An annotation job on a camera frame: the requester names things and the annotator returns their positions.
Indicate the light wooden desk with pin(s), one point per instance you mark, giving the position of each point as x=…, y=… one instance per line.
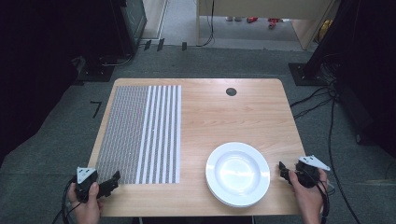
x=264, y=7

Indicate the person's right hand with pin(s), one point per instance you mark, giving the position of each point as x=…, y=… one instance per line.
x=306, y=199

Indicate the black stand base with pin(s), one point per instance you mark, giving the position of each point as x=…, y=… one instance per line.
x=95, y=73
x=303, y=76

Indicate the white plate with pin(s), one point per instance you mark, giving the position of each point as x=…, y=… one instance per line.
x=237, y=174

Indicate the yellow object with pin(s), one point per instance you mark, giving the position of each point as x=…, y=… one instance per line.
x=325, y=29

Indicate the red object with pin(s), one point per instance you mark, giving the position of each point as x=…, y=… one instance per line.
x=252, y=20
x=273, y=22

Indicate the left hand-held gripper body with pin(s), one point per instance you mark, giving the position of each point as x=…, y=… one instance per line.
x=84, y=180

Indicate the grey striped placemat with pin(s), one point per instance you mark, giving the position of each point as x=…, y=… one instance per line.
x=140, y=133

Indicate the person's left hand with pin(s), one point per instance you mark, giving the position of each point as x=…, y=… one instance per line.
x=88, y=208

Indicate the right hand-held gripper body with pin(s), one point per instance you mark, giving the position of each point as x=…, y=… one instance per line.
x=308, y=174

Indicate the black tape strip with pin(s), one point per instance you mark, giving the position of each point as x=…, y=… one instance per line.
x=147, y=45
x=184, y=46
x=160, y=44

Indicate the dark glass cabinet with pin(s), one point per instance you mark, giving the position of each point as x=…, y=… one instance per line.
x=134, y=21

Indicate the dark curtain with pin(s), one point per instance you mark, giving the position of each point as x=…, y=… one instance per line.
x=40, y=62
x=367, y=62

